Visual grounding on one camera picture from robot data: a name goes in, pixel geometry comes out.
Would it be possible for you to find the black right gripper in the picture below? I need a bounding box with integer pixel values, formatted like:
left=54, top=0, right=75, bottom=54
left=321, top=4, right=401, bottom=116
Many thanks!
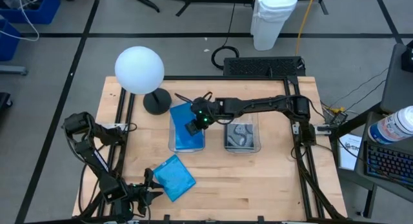
left=185, top=97, right=223, bottom=137

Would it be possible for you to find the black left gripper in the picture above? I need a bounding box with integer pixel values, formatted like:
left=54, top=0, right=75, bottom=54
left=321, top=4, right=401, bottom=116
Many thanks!
left=127, top=168, right=165, bottom=217

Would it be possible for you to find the clear plastic bin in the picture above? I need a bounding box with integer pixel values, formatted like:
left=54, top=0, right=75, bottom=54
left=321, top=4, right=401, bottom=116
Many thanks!
left=167, top=99, right=207, bottom=154
left=222, top=101, right=261, bottom=154

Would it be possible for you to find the white globe table lamp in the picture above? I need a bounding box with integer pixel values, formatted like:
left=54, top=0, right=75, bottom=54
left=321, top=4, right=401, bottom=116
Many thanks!
left=114, top=45, right=172, bottom=116

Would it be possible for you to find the black perforated metal box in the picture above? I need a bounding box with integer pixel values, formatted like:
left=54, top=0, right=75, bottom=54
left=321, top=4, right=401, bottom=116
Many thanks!
left=222, top=56, right=307, bottom=78

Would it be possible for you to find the white trash bin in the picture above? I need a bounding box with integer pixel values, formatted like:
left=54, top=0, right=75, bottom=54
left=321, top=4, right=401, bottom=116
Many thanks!
left=250, top=0, right=298, bottom=52

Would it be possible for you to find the white paper sheet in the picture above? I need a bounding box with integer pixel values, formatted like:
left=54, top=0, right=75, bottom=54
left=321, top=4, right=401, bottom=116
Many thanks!
left=337, top=133, right=363, bottom=171

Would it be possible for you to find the black caster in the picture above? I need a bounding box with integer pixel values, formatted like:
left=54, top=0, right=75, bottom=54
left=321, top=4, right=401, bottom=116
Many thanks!
left=0, top=92, right=14, bottom=110

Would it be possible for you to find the grey metal bar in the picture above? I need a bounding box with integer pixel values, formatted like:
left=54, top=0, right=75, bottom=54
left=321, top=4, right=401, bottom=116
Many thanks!
left=0, top=65, right=28, bottom=76

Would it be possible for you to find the blue plastic crate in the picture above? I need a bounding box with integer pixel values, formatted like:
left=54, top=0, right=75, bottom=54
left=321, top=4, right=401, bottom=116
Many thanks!
left=0, top=19, right=21, bottom=62
left=0, top=0, right=61, bottom=25

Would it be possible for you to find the white wipes canister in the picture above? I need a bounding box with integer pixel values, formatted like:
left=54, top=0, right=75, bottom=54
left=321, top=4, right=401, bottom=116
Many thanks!
left=367, top=105, right=413, bottom=145

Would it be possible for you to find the black backlit keyboard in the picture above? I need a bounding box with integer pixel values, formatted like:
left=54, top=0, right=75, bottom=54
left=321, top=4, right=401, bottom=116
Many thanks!
left=364, top=141, right=413, bottom=188

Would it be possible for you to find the dark grey desk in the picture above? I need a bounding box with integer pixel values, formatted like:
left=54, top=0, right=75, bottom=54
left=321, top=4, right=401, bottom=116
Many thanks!
left=354, top=110, right=413, bottom=204

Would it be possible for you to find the grey side table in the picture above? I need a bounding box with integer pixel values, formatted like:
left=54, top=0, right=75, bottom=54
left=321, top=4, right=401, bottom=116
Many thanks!
left=379, top=42, right=413, bottom=114

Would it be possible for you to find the black device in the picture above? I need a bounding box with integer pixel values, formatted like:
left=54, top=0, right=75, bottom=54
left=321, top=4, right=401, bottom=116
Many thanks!
left=401, top=39, right=413, bottom=73

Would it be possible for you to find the black aluminium table frame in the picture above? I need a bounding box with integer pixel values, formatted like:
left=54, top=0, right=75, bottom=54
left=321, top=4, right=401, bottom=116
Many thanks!
left=76, top=75, right=347, bottom=222

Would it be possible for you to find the black coiled cable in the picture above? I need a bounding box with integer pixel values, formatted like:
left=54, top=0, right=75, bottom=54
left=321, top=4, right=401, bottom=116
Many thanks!
left=210, top=1, right=241, bottom=71

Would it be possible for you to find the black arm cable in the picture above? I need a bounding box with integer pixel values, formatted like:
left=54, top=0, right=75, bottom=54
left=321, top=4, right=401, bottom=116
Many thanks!
left=78, top=162, right=97, bottom=215

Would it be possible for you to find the yellow cable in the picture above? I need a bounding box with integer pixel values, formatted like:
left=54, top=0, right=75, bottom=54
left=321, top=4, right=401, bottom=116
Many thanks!
left=294, top=0, right=317, bottom=56

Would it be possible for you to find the thin black cable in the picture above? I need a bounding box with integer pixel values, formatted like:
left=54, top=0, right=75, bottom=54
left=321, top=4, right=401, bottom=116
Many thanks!
left=348, top=67, right=389, bottom=96
left=358, top=79, right=387, bottom=103

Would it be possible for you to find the white cable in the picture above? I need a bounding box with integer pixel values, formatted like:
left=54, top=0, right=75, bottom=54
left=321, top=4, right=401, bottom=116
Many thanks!
left=0, top=0, right=40, bottom=43

